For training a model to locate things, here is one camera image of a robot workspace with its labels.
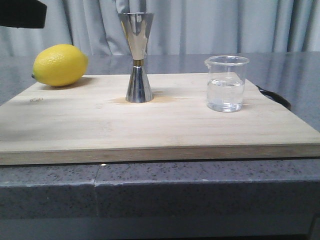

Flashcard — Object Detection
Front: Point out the clear glass beaker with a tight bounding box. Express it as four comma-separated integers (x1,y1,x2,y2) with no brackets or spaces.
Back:
204,55,250,113

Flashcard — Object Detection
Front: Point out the grey curtain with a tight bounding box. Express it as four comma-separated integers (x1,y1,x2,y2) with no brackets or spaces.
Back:
0,0,320,57

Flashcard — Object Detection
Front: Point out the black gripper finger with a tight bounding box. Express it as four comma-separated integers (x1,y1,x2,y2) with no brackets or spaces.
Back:
0,0,47,29

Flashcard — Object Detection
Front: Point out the yellow lemon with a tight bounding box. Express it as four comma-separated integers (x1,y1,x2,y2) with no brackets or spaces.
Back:
32,44,89,87

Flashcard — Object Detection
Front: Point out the wooden cutting board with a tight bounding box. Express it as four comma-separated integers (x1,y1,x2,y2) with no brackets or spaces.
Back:
0,73,320,165

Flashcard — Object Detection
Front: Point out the steel double jigger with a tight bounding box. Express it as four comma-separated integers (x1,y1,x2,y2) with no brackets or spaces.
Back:
118,12,154,103

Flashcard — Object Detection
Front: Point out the black strap loop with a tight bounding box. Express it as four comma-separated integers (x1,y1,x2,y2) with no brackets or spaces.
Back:
254,84,292,110

